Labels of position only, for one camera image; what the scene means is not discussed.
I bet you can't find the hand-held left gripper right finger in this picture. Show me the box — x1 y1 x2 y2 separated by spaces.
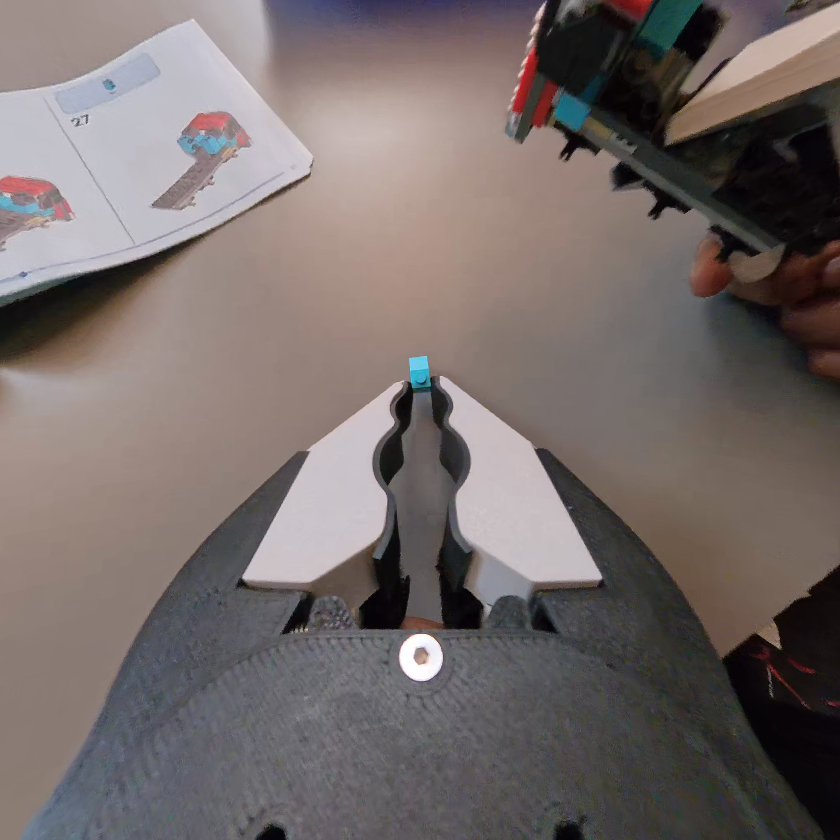
430 375 603 622

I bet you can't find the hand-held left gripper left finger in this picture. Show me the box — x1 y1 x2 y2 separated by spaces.
241 379 416 626

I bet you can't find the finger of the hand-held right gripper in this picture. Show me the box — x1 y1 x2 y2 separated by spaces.
725 246 787 284
663 23 840 147

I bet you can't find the long black toy brick assembly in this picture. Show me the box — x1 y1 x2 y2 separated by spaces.
505 0 840 263

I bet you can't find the red black toy brick build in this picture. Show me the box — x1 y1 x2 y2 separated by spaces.
511 0 631 129

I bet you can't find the small teal toy plate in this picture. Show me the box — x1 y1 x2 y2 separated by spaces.
551 92 595 132

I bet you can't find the instruction booklet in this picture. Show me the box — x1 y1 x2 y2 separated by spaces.
0 18 315 306

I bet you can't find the grey desk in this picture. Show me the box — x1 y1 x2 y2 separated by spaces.
0 0 840 840

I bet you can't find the person's right hand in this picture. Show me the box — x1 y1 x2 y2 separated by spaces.
689 233 840 382

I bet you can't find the red printed garment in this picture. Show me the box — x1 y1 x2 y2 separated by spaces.
722 577 840 828

